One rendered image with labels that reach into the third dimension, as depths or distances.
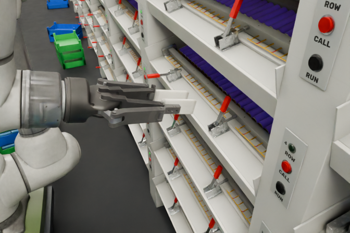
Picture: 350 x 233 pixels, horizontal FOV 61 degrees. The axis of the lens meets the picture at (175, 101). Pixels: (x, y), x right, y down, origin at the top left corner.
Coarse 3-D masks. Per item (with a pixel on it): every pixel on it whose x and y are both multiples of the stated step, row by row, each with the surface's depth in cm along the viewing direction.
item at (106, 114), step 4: (116, 108) 47; (100, 112) 47; (104, 112) 47; (108, 112) 47; (104, 116) 47; (108, 116) 46; (108, 120) 46; (112, 120) 46; (116, 120) 46; (120, 120) 47
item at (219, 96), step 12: (180, 60) 89; (192, 72) 82; (204, 84) 77; (216, 96) 72; (216, 108) 70; (228, 108) 68; (240, 108) 66; (240, 120) 64; (252, 120) 62; (240, 132) 62; (252, 132) 61; (264, 132) 59; (252, 144) 59; (264, 144) 58; (264, 156) 56
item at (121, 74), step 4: (120, 68) 173; (124, 68) 174; (116, 72) 173; (120, 72) 174; (124, 72) 173; (116, 76) 174; (120, 76) 174; (124, 76) 172; (128, 76) 159; (120, 80) 170; (124, 80) 169; (128, 80) 167; (140, 124) 135; (144, 124) 135; (144, 128) 125; (144, 132) 125
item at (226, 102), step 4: (228, 96) 62; (224, 100) 62; (228, 100) 61; (224, 104) 62; (228, 104) 62; (220, 108) 63; (224, 108) 62; (220, 112) 63; (224, 112) 63; (220, 116) 63; (216, 120) 64; (220, 120) 63; (216, 124) 64; (220, 124) 64
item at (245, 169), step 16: (160, 48) 97; (176, 48) 98; (160, 64) 95; (176, 64) 92; (160, 80) 93; (192, 80) 83; (192, 96) 78; (208, 112) 71; (240, 128) 64; (208, 144) 68; (224, 144) 62; (240, 144) 61; (256, 144) 60; (224, 160) 60; (240, 160) 58; (256, 160) 57; (240, 176) 55; (256, 176) 54; (256, 192) 50
